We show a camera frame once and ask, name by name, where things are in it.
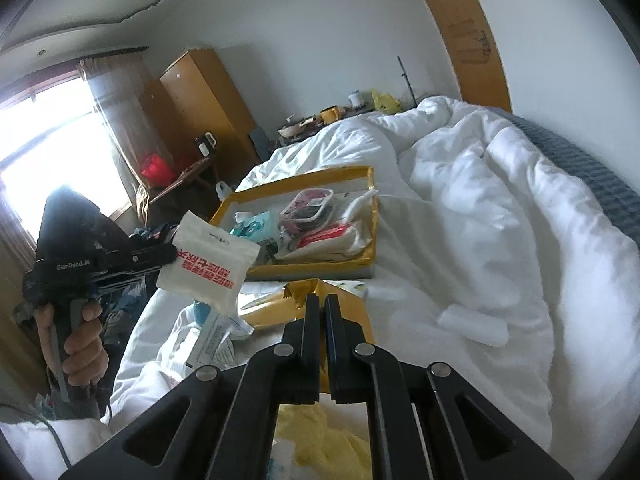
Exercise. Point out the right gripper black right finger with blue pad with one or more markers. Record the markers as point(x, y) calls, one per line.
point(426, 422)

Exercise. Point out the tissue pack red label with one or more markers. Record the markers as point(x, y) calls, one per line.
point(337, 242)

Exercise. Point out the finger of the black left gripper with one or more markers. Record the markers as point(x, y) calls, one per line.
point(153, 258)

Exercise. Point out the yellow towel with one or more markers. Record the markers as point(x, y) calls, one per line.
point(320, 447)

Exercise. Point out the window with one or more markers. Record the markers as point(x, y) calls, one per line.
point(57, 137)

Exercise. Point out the white duvet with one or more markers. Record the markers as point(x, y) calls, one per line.
point(470, 212)

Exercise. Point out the white plastic bag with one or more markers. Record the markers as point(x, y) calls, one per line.
point(223, 190)

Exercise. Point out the brown curtain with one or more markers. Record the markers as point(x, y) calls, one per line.
point(127, 95)

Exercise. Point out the white paper document packet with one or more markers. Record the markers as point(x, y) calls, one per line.
point(214, 345)

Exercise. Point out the wooden door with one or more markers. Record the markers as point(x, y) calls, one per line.
point(473, 51)

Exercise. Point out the black electric kettle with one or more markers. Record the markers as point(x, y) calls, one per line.
point(206, 144)

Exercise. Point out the yellow plastic bag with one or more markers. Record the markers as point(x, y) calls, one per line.
point(385, 103)

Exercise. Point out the teal wet wipes pack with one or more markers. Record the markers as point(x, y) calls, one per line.
point(262, 229)

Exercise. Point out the wooden side table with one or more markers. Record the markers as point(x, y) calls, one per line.
point(190, 174)

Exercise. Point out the white cotton pad bag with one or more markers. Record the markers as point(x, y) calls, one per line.
point(357, 205)

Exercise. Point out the person's left hand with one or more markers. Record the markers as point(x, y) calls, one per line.
point(86, 361)

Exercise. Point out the yellow mug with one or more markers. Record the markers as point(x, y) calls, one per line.
point(331, 114)

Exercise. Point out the lemon print tissue pack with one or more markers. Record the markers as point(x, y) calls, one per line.
point(355, 288)

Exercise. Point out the blue knitted blanket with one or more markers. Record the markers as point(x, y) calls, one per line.
point(617, 199)

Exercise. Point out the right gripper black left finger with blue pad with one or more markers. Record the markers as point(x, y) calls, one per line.
point(216, 424)

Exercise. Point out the clear zip pouch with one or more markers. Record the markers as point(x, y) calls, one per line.
point(309, 211)

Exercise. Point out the yellow-rimmed white tray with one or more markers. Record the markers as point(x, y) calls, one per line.
point(281, 192)

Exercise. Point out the red bag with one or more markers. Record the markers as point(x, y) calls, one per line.
point(157, 172)

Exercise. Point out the white bowl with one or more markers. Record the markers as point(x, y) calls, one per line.
point(292, 129)

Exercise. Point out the white pack red text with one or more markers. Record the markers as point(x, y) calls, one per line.
point(211, 264)

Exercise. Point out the white jar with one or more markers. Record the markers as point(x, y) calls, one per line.
point(356, 100)

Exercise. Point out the blue plush toy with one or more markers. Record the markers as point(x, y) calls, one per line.
point(200, 312)

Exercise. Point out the black thin stand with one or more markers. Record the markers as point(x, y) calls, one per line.
point(405, 77)

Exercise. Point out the wooden wardrobe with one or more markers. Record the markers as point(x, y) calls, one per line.
point(207, 100)

